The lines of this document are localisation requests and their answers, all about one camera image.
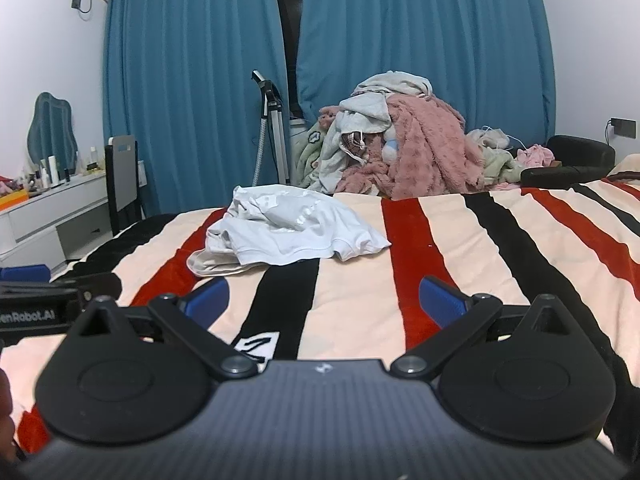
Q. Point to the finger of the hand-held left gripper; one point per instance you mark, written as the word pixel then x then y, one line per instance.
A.
pixel 25 273

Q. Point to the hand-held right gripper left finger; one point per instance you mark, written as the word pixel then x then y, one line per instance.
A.
pixel 209 302

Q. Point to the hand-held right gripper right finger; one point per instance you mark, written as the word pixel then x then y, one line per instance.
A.
pixel 440 302

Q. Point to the white t-shirt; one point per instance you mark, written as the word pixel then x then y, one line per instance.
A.
pixel 300 235

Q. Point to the beige cloth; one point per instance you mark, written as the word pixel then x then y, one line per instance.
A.
pixel 210 265

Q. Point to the white dresser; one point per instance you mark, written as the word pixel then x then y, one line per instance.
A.
pixel 45 220

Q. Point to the yellow box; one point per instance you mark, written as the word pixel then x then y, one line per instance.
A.
pixel 12 200

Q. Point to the red black cream striped blanket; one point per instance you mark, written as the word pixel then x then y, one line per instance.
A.
pixel 350 285

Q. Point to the row of toiletry bottles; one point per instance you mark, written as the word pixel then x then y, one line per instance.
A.
pixel 50 167

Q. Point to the black chair grey back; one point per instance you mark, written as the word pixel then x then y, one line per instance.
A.
pixel 122 170

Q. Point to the teal wavy mirror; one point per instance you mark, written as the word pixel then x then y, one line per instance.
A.
pixel 52 130

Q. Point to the pale green cloth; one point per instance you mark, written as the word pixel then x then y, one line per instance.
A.
pixel 500 165

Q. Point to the pink fluffy blanket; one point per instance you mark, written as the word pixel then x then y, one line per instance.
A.
pixel 430 150

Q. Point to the blue white plush toy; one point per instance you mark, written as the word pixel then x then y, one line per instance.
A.
pixel 391 147

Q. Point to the white crumpled cloth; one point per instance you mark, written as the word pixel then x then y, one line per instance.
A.
pixel 487 136

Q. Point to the pink cloth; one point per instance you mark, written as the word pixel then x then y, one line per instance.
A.
pixel 536 156

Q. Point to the green printed blanket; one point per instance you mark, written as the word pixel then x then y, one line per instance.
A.
pixel 309 157

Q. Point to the silver garment steamer stand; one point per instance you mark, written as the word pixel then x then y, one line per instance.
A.
pixel 274 125

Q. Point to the black armchair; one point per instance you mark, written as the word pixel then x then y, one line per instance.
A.
pixel 575 160

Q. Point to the grey hoodie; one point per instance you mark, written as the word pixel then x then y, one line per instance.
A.
pixel 360 110

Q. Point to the blue curtain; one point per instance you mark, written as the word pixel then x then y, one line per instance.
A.
pixel 190 85
pixel 425 35

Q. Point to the cream cloth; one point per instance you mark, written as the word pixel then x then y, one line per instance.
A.
pixel 395 82

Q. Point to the black wall charger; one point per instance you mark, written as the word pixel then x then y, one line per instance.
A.
pixel 623 127

